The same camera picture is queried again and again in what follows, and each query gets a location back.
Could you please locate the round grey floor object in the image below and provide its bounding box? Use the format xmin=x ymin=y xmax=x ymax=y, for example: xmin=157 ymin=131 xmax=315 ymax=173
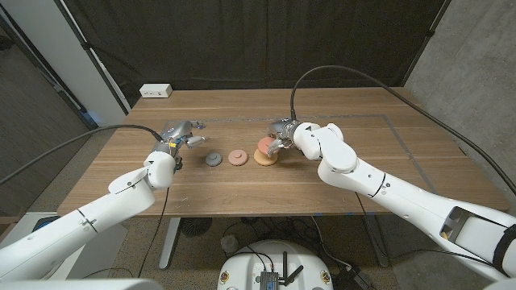
xmin=220 ymin=235 xmax=239 ymax=255

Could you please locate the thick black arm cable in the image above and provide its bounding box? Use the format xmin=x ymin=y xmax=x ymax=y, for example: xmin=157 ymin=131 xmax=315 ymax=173
xmin=0 ymin=124 xmax=164 ymax=186
xmin=289 ymin=64 xmax=516 ymax=197

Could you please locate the black power adapter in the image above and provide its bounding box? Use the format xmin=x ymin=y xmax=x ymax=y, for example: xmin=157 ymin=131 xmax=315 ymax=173
xmin=334 ymin=265 xmax=374 ymax=290

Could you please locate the black backdrop stand pole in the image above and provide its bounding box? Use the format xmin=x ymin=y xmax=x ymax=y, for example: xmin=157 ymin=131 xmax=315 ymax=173
xmin=402 ymin=0 xmax=452 ymax=87
xmin=53 ymin=0 xmax=132 ymax=115

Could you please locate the black backdrop curtain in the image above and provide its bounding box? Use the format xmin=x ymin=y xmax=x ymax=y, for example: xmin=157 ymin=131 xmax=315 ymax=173
xmin=56 ymin=0 xmax=452 ymax=109

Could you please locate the dusty pink disk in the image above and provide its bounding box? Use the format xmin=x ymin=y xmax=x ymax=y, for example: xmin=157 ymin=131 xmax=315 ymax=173
xmin=227 ymin=149 xmax=249 ymax=167

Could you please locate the blue foot pedal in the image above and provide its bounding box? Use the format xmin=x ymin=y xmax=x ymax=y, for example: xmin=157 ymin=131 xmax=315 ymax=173
xmin=31 ymin=216 xmax=61 ymax=233

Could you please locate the grey table leg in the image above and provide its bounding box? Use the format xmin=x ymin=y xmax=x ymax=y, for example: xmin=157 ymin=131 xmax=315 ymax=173
xmin=362 ymin=215 xmax=390 ymax=269

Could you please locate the white power strip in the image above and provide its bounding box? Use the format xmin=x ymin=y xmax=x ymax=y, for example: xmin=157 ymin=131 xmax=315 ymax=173
xmin=139 ymin=83 xmax=173 ymax=99

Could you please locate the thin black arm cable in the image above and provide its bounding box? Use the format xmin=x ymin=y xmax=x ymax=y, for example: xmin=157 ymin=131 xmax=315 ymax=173
xmin=136 ymin=187 xmax=170 ymax=279
xmin=353 ymin=192 xmax=495 ymax=267

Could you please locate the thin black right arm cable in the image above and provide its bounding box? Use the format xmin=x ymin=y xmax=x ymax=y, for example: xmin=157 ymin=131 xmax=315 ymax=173
xmin=353 ymin=192 xmax=495 ymax=267

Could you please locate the coral red disk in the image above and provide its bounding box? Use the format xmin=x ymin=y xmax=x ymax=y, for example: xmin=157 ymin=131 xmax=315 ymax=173
xmin=257 ymin=136 xmax=277 ymax=156

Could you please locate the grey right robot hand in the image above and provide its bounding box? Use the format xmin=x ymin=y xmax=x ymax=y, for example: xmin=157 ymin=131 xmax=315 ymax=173
xmin=266 ymin=118 xmax=302 ymax=159

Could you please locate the grey radio box with antennas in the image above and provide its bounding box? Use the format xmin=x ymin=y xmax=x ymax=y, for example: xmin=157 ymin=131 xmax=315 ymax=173
xmin=260 ymin=251 xmax=304 ymax=290

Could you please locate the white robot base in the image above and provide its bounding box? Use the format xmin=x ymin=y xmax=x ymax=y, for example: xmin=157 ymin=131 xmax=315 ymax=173
xmin=217 ymin=240 xmax=334 ymax=290

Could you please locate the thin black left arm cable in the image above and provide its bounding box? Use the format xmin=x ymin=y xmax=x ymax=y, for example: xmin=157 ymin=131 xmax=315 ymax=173
xmin=136 ymin=187 xmax=170 ymax=279

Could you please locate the round black table foot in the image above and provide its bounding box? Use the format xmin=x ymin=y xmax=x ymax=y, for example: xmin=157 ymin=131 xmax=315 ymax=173
xmin=180 ymin=217 xmax=213 ymax=238

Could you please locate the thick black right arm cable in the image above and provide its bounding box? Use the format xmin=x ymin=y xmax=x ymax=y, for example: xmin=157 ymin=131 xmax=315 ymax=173
xmin=289 ymin=64 xmax=516 ymax=197

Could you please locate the large orange disk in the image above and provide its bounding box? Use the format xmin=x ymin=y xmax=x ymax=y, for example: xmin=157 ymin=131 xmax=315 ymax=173
xmin=253 ymin=148 xmax=279 ymax=167

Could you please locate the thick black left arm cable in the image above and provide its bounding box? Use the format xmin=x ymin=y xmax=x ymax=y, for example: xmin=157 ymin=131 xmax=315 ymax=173
xmin=0 ymin=124 xmax=164 ymax=186

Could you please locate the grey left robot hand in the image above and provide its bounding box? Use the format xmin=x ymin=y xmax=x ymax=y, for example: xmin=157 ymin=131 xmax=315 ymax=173
xmin=155 ymin=119 xmax=207 ymax=156

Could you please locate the white table leg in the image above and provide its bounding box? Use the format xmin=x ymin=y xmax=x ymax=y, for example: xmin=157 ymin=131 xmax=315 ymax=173
xmin=159 ymin=217 xmax=182 ymax=271

